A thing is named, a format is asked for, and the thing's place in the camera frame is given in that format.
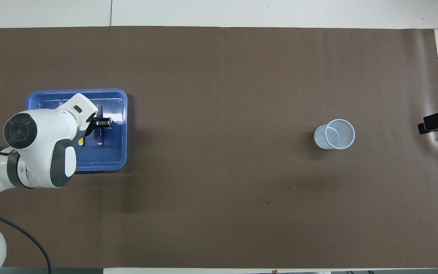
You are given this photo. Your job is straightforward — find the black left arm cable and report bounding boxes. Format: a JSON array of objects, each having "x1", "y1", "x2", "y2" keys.
[{"x1": 0, "y1": 147, "x2": 52, "y2": 274}]

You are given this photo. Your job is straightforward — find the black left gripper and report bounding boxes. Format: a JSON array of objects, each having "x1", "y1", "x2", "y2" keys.
[{"x1": 84, "y1": 116, "x2": 113, "y2": 138}]

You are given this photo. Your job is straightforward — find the brown paper table mat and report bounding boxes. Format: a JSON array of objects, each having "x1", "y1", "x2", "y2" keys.
[{"x1": 0, "y1": 26, "x2": 438, "y2": 269}]

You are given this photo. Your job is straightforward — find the purple pen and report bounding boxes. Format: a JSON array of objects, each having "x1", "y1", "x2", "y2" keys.
[{"x1": 96, "y1": 105, "x2": 104, "y2": 146}]

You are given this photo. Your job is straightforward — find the white mesh pen cup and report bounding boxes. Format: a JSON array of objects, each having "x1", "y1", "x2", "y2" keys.
[{"x1": 314, "y1": 119, "x2": 355, "y2": 150}]

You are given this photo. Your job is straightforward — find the blue plastic tray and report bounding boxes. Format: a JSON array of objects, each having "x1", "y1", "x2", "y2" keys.
[{"x1": 25, "y1": 88, "x2": 128, "y2": 173}]

